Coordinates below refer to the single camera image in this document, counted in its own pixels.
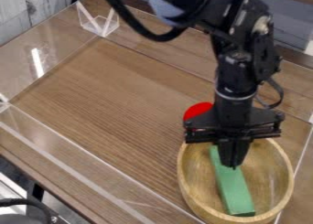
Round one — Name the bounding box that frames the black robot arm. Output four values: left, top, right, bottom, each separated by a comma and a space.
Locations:
107, 0, 284, 168

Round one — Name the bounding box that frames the black cable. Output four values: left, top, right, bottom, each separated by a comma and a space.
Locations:
0, 197, 53, 224

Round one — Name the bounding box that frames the red plush strawberry toy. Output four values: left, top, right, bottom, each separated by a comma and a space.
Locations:
183, 102, 213, 121

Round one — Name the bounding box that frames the green rectangular block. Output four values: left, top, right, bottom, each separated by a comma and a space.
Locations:
209, 145, 255, 217

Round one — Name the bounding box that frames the black table leg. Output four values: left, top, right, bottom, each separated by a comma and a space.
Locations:
27, 183, 44, 202

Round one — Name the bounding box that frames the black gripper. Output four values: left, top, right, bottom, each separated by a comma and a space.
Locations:
182, 92, 285, 167

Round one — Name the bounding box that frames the clear acrylic barrier wall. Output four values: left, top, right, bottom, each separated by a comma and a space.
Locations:
0, 93, 203, 224

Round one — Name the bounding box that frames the brown wooden bowl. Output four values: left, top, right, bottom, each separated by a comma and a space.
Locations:
178, 139, 294, 224

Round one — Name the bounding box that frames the clear acrylic corner bracket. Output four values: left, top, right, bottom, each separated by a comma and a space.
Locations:
76, 2, 120, 37

